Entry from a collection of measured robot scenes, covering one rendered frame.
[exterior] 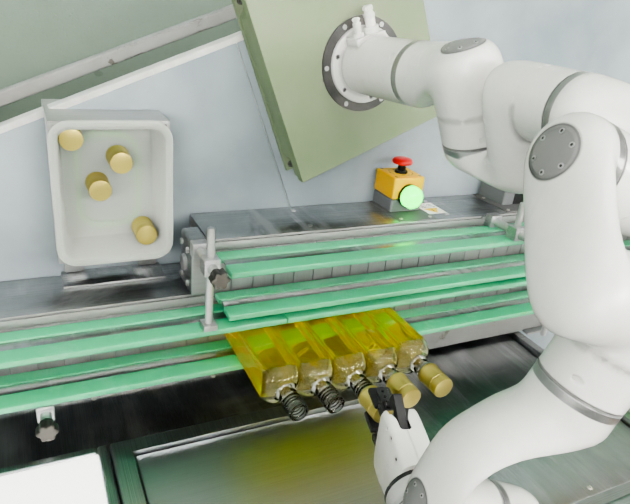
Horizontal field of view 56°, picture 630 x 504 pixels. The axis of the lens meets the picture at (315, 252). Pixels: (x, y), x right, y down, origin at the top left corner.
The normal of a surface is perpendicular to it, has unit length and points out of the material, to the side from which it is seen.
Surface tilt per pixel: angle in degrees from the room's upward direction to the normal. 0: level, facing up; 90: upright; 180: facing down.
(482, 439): 80
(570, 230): 88
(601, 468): 90
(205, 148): 0
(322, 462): 90
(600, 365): 58
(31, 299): 90
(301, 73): 3
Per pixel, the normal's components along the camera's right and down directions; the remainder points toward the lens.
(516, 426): -0.33, -0.64
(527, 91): -0.85, -0.23
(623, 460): 0.10, -0.91
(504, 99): -0.91, 0.02
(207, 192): 0.43, 0.41
